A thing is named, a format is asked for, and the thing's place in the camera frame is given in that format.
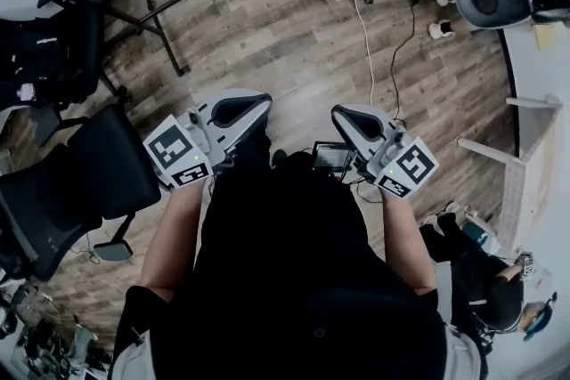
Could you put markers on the person's right forearm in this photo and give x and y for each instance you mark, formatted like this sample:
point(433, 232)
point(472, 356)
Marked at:
point(407, 244)

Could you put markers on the white wooden stand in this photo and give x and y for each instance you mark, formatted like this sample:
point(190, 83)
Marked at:
point(530, 173)

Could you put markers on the person in dark shirt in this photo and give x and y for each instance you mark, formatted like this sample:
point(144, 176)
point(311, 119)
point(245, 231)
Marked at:
point(285, 262)

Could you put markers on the black bag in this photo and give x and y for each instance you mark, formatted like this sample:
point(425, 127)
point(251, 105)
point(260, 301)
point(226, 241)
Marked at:
point(49, 49)

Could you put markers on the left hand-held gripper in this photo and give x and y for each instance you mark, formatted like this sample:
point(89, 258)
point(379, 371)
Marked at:
point(178, 147)

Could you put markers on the black display device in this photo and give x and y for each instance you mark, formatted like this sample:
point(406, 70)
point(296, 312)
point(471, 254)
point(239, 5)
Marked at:
point(331, 156)

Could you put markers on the person's left forearm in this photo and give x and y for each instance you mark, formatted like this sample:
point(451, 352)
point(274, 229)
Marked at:
point(173, 236)

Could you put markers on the yellow paper pad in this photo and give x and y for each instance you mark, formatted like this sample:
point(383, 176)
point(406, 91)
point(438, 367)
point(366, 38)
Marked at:
point(545, 36)

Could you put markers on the person's right black shoe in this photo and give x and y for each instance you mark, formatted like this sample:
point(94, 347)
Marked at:
point(279, 155)

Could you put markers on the small white round gadget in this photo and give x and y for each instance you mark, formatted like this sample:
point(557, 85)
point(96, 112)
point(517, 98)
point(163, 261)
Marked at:
point(26, 92)

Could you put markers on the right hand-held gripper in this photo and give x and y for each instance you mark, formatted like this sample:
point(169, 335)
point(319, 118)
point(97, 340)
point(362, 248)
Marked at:
point(412, 167)

